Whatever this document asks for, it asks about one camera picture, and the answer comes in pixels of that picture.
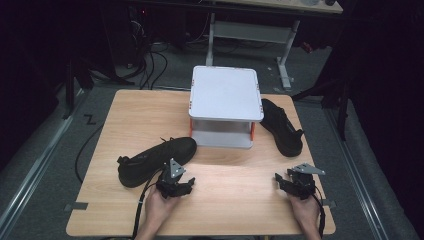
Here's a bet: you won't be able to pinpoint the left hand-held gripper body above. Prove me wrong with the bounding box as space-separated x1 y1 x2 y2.
155 158 192 200

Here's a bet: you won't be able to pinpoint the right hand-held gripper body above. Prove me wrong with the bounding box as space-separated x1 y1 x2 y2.
283 162 327 201

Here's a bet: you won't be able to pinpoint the black knit shoe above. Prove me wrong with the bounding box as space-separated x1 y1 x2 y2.
259 98 305 158
116 136 198 189

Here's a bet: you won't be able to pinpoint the white shoe rack orange posts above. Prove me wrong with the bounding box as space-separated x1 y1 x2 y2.
188 65 265 150

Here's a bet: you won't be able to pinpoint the person's right hand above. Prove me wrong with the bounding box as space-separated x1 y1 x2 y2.
287 194 323 232

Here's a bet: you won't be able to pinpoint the person's left hand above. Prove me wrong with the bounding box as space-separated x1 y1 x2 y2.
142 185 182 232

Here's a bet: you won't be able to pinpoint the dark metal stand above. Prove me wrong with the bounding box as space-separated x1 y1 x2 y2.
290 74 353 142
61 58 135 120

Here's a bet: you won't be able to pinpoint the white-legged desk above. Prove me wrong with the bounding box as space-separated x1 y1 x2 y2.
199 0 344 92

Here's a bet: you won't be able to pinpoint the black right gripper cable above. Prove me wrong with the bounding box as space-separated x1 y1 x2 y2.
312 186 327 238

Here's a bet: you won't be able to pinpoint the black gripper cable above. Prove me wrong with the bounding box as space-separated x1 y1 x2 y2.
131 180 159 240
312 186 327 238

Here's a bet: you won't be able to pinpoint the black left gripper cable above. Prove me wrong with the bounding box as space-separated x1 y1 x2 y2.
131 180 159 240

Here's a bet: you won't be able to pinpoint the metal floor rail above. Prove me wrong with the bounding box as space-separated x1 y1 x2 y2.
0 114 75 233
327 108 392 240

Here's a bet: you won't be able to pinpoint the black floor cable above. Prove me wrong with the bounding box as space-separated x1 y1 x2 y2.
74 123 105 184

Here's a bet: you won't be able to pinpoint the bundle of black cables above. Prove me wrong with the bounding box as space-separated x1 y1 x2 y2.
128 9 169 91

